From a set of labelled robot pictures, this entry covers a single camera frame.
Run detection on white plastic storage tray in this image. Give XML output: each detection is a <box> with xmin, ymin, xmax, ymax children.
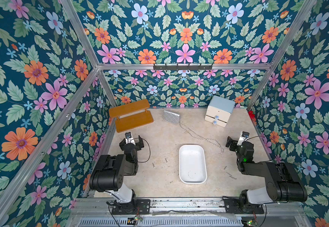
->
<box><xmin>179</xmin><ymin>144</ymin><xmax>208</xmax><ymax>184</ymax></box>

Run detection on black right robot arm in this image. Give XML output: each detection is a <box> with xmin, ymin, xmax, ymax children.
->
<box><xmin>226</xmin><ymin>137</ymin><xmax>308</xmax><ymax>206</ymax></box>

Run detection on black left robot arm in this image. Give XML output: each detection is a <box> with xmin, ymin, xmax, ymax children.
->
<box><xmin>89</xmin><ymin>132</ymin><xmax>144</xmax><ymax>205</ymax></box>

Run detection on orange wooden two-tier shelf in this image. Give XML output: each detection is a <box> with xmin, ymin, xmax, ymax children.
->
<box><xmin>109</xmin><ymin>99</ymin><xmax>154</xmax><ymax>133</ymax></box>

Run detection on small white drawer cabinet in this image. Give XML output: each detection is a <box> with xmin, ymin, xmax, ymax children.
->
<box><xmin>205</xmin><ymin>96</ymin><xmax>235</xmax><ymax>127</ymax></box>

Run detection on silver quilted pouch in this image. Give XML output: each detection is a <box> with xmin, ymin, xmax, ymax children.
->
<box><xmin>163</xmin><ymin>111</ymin><xmax>180</xmax><ymax>124</ymax></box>

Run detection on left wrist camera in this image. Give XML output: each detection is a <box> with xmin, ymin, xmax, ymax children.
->
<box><xmin>125</xmin><ymin>132</ymin><xmax>135</xmax><ymax>144</ymax></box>

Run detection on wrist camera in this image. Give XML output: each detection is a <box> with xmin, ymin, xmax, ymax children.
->
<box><xmin>237</xmin><ymin>131</ymin><xmax>250</xmax><ymax>146</ymax></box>
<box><xmin>125</xmin><ymin>132</ymin><xmax>135</xmax><ymax>144</ymax></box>

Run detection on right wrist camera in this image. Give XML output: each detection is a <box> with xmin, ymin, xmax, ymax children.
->
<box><xmin>237</xmin><ymin>131</ymin><xmax>250</xmax><ymax>146</ymax></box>

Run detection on red object at wall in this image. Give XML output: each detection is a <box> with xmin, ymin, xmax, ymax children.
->
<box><xmin>248</xmin><ymin>111</ymin><xmax>256</xmax><ymax>120</ymax></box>

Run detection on thin metal chain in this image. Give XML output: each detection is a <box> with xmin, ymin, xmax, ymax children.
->
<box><xmin>179</xmin><ymin>121</ymin><xmax>225</xmax><ymax>153</ymax></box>

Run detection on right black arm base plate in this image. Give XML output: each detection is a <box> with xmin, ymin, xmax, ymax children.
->
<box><xmin>222</xmin><ymin>196</ymin><xmax>265</xmax><ymax>214</ymax></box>

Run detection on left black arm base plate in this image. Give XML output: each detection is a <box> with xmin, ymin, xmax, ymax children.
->
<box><xmin>111</xmin><ymin>199</ymin><xmax>151</xmax><ymax>215</ymax></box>

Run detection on aluminium front rail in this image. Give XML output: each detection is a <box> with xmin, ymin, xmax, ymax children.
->
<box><xmin>66</xmin><ymin>197</ymin><xmax>312</xmax><ymax>227</ymax></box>

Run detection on black wall hook rail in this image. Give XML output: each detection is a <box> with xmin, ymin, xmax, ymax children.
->
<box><xmin>153</xmin><ymin>63</ymin><xmax>213</xmax><ymax>71</ymax></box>

